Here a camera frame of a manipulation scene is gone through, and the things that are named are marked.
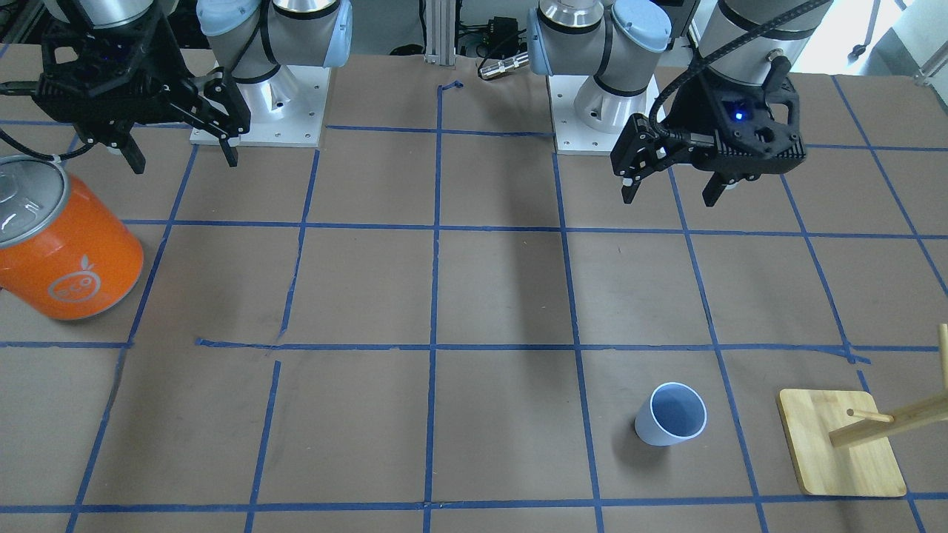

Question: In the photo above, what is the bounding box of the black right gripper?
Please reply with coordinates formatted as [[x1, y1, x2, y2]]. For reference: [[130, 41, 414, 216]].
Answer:
[[35, 15, 251, 175]]

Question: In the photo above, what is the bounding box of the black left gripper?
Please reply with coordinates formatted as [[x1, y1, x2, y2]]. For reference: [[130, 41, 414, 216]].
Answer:
[[610, 56, 808, 208]]

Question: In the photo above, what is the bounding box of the light blue cup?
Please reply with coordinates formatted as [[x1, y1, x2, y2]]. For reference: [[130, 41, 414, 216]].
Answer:
[[633, 382, 708, 446]]

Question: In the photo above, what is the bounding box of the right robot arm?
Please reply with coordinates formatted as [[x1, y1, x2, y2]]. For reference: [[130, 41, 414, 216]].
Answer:
[[27, 1, 353, 173]]

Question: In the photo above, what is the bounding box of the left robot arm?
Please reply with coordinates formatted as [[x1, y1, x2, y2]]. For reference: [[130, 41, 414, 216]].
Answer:
[[526, 1, 830, 207]]

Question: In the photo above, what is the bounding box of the wooden cup rack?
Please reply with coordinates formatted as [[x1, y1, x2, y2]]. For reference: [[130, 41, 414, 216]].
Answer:
[[776, 323, 948, 497]]

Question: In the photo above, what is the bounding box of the orange canister with grey lid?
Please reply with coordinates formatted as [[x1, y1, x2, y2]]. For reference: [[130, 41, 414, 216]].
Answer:
[[1, 155, 144, 321]]

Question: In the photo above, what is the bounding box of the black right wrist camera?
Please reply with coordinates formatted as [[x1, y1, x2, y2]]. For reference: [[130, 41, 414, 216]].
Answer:
[[39, 26, 153, 98]]

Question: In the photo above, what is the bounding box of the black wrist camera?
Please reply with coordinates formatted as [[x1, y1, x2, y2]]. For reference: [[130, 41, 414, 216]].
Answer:
[[697, 74, 807, 161], [39, 26, 153, 98]]

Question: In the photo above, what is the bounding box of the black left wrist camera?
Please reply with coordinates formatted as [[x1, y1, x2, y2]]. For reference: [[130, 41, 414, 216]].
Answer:
[[697, 74, 807, 161]]

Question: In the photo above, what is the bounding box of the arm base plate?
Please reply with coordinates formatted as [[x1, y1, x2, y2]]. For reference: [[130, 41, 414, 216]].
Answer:
[[547, 76, 659, 156], [228, 65, 335, 148]]

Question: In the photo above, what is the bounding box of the silver cable connector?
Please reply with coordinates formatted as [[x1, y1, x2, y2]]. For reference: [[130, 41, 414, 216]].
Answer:
[[478, 52, 530, 81]]

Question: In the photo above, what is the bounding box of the aluminium frame post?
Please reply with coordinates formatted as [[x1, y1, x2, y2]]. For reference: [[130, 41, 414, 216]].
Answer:
[[421, 0, 458, 70]]

